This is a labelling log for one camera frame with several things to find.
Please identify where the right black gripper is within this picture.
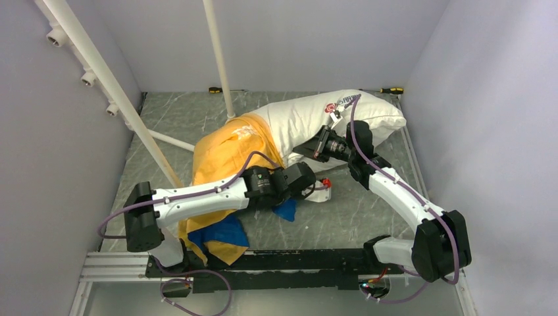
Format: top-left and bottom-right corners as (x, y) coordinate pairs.
(293, 126), (355, 163)

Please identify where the white pillow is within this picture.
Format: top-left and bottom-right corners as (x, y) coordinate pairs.
(252, 90), (407, 172)

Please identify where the yellow and blue pillowcase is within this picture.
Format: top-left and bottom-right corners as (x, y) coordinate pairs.
(178, 113), (285, 265)

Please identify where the white pvc pipe rack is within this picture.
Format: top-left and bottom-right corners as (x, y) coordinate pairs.
(34, 0), (237, 188)

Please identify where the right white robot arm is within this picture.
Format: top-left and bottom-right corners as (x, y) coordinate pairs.
(293, 120), (472, 284)

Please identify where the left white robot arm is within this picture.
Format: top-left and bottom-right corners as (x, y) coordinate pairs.
(124, 163), (317, 277)

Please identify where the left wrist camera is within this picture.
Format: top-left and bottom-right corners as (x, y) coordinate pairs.
(303, 178), (332, 203)

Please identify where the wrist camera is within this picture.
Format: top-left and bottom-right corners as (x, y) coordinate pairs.
(303, 178), (332, 203)
(329, 110), (343, 130)

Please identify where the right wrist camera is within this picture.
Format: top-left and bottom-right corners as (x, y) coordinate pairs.
(329, 110), (343, 130)

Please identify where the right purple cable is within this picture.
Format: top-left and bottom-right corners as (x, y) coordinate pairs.
(348, 93), (461, 305)

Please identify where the purple cable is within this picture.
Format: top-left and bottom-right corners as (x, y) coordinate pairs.
(96, 150), (330, 316)
(348, 93), (461, 305)

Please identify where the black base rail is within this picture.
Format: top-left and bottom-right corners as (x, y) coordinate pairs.
(144, 235), (406, 294)

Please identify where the right yellow handled screwdriver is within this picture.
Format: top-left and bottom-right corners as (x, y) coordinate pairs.
(360, 87), (404, 95)

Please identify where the yellow handled screwdriver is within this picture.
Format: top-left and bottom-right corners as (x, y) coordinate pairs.
(208, 86), (247, 94)
(360, 87), (404, 95)

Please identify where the left yellow handled screwdriver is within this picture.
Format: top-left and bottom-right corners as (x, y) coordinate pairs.
(208, 86), (247, 94)

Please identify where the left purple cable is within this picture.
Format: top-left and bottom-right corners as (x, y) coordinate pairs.
(96, 150), (330, 316)

